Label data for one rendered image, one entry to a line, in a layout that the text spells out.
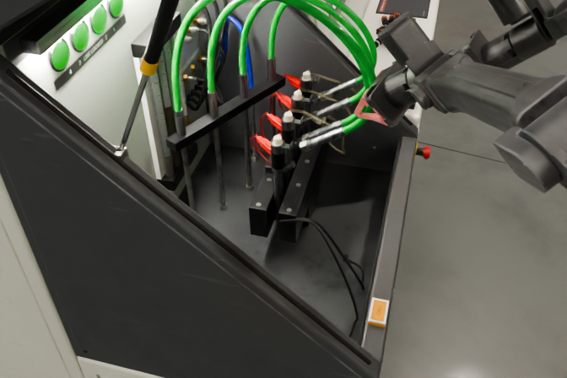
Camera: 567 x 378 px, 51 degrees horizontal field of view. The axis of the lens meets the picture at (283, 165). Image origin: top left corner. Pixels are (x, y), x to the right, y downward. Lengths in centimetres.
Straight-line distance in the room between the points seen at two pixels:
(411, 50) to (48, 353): 91
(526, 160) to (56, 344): 101
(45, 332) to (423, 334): 139
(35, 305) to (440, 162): 214
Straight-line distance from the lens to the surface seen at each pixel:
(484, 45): 110
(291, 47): 139
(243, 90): 129
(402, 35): 88
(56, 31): 90
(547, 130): 48
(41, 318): 122
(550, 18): 102
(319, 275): 129
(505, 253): 258
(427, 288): 238
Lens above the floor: 182
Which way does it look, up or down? 40 degrees down
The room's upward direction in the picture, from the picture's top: 1 degrees counter-clockwise
